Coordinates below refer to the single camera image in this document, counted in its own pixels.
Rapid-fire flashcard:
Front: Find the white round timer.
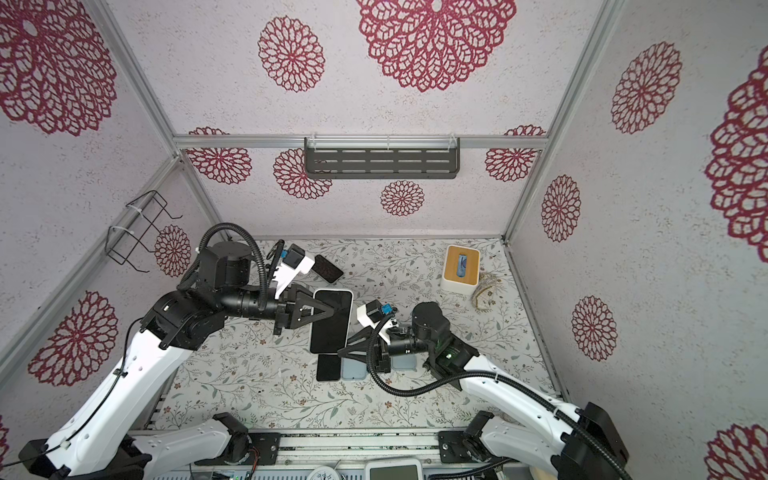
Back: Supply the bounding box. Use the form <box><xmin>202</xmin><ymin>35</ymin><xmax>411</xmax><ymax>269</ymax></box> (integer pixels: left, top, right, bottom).
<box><xmin>306</xmin><ymin>465</ymin><xmax>342</xmax><ymax>480</ymax></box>

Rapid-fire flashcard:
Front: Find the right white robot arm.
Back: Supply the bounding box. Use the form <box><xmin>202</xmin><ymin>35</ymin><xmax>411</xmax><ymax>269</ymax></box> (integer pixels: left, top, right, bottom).
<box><xmin>338</xmin><ymin>300</ymin><xmax>630</xmax><ymax>479</ymax></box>

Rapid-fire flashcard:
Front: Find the black wire wall rack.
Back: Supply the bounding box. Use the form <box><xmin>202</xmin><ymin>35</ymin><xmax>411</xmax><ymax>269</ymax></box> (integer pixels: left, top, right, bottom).
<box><xmin>103</xmin><ymin>189</ymin><xmax>182</xmax><ymax>274</ymax></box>

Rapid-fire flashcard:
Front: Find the white display device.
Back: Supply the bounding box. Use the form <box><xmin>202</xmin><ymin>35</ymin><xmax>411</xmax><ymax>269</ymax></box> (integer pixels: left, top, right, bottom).
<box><xmin>364</xmin><ymin>457</ymin><xmax>424</xmax><ymax>480</ymax></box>

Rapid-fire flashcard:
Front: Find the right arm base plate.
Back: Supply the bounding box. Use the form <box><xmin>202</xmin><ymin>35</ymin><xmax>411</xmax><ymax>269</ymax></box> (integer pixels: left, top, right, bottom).
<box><xmin>437</xmin><ymin>430</ymin><xmax>489</xmax><ymax>464</ymax></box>

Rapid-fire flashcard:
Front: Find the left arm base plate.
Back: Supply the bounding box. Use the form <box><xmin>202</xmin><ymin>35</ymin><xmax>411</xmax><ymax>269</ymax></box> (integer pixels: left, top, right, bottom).
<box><xmin>244</xmin><ymin>432</ymin><xmax>282</xmax><ymax>467</ymax></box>

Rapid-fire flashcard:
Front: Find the left black corrugated cable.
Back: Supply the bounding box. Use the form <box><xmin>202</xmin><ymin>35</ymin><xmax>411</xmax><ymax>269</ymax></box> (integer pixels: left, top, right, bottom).
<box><xmin>0</xmin><ymin>222</ymin><xmax>270</xmax><ymax>469</ymax></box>

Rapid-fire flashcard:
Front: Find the right black corrugated cable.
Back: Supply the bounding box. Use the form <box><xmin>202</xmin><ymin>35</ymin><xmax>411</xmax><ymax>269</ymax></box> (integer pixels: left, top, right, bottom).
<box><xmin>365</xmin><ymin>314</ymin><xmax>634</xmax><ymax>480</ymax></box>

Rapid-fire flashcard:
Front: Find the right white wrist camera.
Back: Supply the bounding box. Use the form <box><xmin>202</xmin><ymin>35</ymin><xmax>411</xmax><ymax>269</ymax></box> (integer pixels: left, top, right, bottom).
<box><xmin>356</xmin><ymin>300</ymin><xmax>396</xmax><ymax>342</ymax></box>

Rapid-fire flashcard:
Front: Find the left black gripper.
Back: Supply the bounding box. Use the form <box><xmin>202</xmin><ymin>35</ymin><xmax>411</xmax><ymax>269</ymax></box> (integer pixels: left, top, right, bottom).
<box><xmin>222</xmin><ymin>282</ymin><xmax>335</xmax><ymax>335</ymax></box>

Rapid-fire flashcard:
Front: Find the black phone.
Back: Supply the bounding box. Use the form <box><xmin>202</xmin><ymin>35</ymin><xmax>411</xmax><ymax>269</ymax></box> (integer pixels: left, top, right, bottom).
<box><xmin>312</xmin><ymin>254</ymin><xmax>344</xmax><ymax>284</ymax></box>
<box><xmin>309</xmin><ymin>289</ymin><xmax>354</xmax><ymax>354</ymax></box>

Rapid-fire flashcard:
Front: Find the black corrugated cable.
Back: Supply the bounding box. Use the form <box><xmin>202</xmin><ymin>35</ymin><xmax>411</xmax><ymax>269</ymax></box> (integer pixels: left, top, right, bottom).
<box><xmin>0</xmin><ymin>222</ymin><xmax>270</xmax><ymax>469</ymax></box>
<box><xmin>365</xmin><ymin>314</ymin><xmax>634</xmax><ymax>480</ymax></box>

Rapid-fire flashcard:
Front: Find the white wooden-top tissue box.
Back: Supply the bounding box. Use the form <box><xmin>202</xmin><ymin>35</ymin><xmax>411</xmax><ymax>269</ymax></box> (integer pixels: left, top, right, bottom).
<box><xmin>440</xmin><ymin>245</ymin><xmax>480</xmax><ymax>295</ymax></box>

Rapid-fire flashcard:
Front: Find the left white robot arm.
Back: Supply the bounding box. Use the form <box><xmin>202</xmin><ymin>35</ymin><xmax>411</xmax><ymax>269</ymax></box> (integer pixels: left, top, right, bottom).
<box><xmin>19</xmin><ymin>239</ymin><xmax>333</xmax><ymax>479</ymax></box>

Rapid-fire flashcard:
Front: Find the grey wall shelf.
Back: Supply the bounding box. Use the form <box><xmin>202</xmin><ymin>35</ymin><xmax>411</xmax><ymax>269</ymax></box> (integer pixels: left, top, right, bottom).
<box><xmin>303</xmin><ymin>137</ymin><xmax>461</xmax><ymax>180</ymax></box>

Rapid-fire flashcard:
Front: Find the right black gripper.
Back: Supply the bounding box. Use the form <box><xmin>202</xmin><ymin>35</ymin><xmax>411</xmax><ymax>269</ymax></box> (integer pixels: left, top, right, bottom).
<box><xmin>342</xmin><ymin>328</ymin><xmax>439</xmax><ymax>377</ymax></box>

